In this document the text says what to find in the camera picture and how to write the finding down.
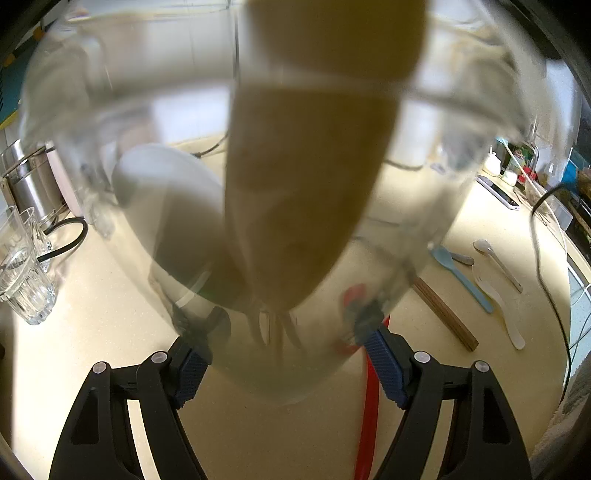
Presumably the white plastic spoon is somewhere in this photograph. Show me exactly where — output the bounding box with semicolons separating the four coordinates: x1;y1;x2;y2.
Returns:
473;239;525;294

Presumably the green wall utensil holder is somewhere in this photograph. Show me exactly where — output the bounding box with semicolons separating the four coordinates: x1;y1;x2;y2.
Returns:
0;51;24;131

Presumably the black kettle cable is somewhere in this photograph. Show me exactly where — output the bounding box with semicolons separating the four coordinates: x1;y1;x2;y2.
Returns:
34;217;88;273

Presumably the wooden spatula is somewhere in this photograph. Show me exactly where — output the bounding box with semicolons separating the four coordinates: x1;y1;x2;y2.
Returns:
224;0;428;310

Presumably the white plastic fork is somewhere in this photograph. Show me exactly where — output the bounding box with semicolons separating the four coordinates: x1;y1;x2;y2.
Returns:
471;265;527;349

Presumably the small glass tumbler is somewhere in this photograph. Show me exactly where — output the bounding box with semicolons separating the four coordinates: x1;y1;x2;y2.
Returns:
18;205;52;259

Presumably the white electric kettle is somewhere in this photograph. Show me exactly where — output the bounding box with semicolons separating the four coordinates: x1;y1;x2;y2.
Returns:
45;147;86;217

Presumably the thin black cable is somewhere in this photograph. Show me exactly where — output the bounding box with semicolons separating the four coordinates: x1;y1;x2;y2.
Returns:
530;182;591;402

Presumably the clear glass jar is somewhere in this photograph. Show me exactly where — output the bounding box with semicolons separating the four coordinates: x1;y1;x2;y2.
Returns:
21;0;532;407

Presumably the metal fork with wooden handle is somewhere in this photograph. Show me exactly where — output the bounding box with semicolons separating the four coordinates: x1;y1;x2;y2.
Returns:
412;277;479;352

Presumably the large ribbed glass tumbler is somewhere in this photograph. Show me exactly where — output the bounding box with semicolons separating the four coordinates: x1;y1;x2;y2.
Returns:
0;210;58;326

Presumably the stainless steel container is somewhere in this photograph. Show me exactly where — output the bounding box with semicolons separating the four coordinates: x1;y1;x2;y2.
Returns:
0;141;70;222

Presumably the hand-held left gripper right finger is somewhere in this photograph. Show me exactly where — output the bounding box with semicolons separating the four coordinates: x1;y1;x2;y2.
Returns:
362;328;534;480

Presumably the blue plastic spoon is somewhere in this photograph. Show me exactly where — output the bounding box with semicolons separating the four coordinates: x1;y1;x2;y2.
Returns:
429;244;495;315

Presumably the white flat device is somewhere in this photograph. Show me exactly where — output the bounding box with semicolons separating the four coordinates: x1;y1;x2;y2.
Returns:
475;174;520;210

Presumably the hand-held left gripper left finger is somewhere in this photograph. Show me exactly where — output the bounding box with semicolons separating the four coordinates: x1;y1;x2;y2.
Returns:
48;337;213;480

